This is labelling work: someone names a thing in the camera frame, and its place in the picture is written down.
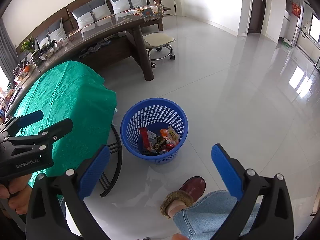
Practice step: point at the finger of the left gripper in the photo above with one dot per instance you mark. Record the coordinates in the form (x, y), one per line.
(12, 126)
(45, 137)

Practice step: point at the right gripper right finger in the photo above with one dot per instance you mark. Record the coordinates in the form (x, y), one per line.
(241, 185)

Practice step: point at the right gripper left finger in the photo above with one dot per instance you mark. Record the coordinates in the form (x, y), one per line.
(78, 184)

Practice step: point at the red snack packet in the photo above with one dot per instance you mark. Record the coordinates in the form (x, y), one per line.
(145, 139)

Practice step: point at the white red paper bag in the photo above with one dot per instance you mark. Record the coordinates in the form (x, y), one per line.
(173, 136)

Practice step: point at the crushed red soda can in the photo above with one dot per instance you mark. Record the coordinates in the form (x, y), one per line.
(166, 148)

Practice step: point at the orange white plastic bag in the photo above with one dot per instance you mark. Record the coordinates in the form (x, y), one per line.
(166, 134)

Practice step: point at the blue plastic trash basket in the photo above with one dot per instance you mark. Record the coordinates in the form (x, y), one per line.
(153, 114)

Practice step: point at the person's left hand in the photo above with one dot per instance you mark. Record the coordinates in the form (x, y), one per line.
(21, 190)

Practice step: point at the person's right hand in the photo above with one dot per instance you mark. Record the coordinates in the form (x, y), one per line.
(179, 236)

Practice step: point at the fruit tray with orange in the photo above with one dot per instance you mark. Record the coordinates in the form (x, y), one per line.
(22, 73)

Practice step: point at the dark red slipper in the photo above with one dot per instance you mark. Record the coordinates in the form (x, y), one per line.
(185, 197)

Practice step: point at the green tablecloth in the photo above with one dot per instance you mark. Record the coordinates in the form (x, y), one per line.
(75, 91)

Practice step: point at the person's jeans leg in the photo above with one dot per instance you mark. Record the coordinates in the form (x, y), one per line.
(204, 218)

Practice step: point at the grey curtain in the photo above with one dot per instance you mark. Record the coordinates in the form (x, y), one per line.
(9, 58)

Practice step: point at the potted green plant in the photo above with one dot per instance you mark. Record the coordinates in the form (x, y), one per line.
(28, 47)

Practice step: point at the grey pillow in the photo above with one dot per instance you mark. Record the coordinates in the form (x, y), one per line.
(124, 5)
(91, 12)
(54, 32)

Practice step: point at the glass bowl of dark fruit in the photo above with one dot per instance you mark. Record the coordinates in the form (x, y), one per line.
(47, 51)

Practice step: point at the dark wooden coffee table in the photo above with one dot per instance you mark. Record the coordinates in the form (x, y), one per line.
(97, 46)

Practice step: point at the beige rolling stool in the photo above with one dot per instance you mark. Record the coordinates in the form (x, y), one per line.
(157, 41)

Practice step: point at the brown wooden sofa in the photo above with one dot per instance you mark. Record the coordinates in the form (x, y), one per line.
(152, 14)

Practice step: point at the grey pillow far right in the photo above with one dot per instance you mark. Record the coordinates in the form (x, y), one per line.
(124, 5)

